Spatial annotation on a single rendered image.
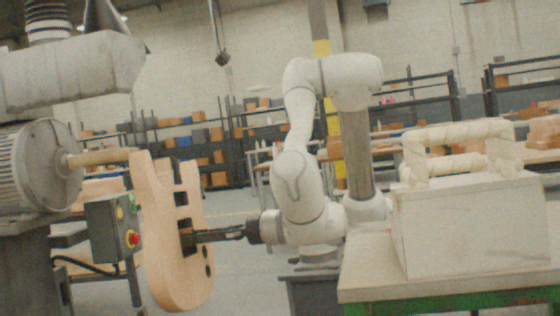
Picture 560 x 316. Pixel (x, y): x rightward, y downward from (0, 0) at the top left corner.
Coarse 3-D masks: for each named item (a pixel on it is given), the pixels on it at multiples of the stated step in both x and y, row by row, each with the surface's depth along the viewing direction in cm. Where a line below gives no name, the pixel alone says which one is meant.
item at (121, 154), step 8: (96, 152) 124; (104, 152) 123; (112, 152) 122; (120, 152) 121; (128, 152) 121; (72, 160) 124; (80, 160) 124; (88, 160) 123; (96, 160) 123; (104, 160) 123; (112, 160) 122; (120, 160) 122
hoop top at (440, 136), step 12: (504, 120) 89; (420, 132) 91; (432, 132) 90; (444, 132) 90; (456, 132) 89; (468, 132) 89; (480, 132) 89; (492, 132) 88; (432, 144) 91; (444, 144) 91
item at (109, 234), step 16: (128, 192) 160; (96, 208) 147; (112, 208) 147; (128, 208) 156; (96, 224) 147; (112, 224) 146; (128, 224) 154; (96, 240) 148; (112, 240) 147; (128, 240) 153; (64, 256) 149; (96, 256) 148; (112, 256) 147; (128, 256) 152; (96, 272) 151
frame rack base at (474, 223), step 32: (416, 192) 90; (448, 192) 89; (480, 192) 88; (512, 192) 87; (416, 224) 91; (448, 224) 90; (480, 224) 89; (512, 224) 88; (544, 224) 87; (416, 256) 91; (448, 256) 90; (480, 256) 89; (512, 256) 88; (544, 256) 87
